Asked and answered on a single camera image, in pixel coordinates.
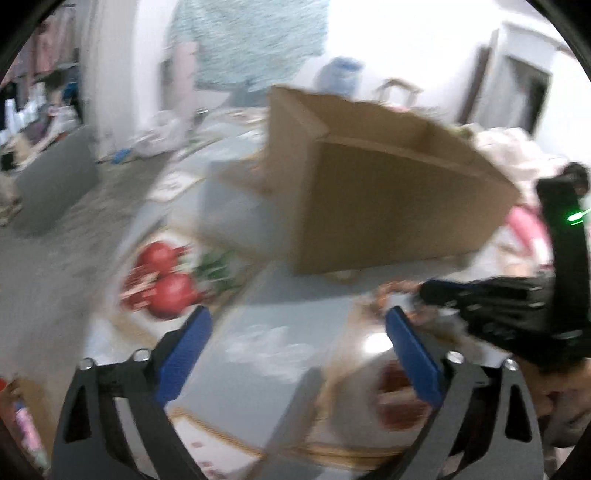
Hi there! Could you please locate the pink printed blanket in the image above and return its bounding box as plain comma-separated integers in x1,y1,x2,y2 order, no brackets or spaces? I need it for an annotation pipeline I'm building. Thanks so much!
501,205,555,268

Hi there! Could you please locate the gold metal frame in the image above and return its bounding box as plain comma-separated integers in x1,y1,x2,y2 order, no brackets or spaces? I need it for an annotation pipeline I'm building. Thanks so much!
376,78,422,107

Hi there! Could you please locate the orange pink bead bracelet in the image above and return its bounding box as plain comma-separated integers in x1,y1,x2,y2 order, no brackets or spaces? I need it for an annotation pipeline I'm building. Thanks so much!
376,279,444,325

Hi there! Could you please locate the pomegranate printed tablecloth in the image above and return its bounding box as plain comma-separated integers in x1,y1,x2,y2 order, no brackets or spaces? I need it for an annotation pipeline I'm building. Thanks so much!
85,108,555,480

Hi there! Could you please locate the pink rolled mat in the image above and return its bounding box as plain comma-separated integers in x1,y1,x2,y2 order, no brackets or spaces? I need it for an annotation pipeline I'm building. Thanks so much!
161,41,200,121

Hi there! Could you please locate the person's right hand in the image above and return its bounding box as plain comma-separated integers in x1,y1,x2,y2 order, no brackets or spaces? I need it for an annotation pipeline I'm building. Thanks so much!
531,364,589,446

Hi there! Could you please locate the teal floral hanging cloth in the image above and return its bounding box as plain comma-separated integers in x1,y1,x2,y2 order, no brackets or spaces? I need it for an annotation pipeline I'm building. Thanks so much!
168,0,329,90

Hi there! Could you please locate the white plastic bag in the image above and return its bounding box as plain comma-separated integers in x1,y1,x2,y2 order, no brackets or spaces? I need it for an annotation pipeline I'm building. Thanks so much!
134,113,185,153

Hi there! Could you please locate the grey board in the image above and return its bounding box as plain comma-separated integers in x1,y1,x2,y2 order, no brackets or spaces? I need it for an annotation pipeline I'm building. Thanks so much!
14,124,99,236

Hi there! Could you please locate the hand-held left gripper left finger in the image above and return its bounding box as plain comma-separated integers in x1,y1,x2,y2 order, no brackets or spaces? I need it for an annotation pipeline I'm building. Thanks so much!
52,305,213,480

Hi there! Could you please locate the cardboard box with clothes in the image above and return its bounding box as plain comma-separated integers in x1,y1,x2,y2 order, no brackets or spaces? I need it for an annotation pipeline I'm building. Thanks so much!
0,378,54,467

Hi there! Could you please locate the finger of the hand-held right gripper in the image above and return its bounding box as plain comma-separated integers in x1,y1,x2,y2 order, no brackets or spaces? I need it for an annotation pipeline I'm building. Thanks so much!
418,277,539,306
455,302,536,346

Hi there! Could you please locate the blue water jug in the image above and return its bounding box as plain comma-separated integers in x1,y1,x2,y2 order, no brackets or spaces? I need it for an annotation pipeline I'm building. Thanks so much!
316,56,363,95

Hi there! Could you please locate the brown door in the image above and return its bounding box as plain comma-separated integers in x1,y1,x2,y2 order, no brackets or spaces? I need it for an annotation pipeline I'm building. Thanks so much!
457,30,502,125

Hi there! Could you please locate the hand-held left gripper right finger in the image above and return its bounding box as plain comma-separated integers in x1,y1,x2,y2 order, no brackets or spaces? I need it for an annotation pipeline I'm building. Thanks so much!
369,305,546,480

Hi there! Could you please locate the white fleece blanket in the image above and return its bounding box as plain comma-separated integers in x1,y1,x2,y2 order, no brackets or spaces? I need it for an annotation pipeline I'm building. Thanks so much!
462,124,573,195

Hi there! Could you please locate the brown cardboard box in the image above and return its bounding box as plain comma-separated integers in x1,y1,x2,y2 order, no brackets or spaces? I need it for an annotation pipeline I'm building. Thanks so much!
217,85,522,276

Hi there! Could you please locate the clothes rack with garments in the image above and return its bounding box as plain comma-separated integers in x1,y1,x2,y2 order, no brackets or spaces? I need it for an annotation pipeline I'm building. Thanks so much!
0,4,86,222

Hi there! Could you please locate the dark doorway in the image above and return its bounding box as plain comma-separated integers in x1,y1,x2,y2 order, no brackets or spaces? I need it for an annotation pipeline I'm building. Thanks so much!
501,55,552,139

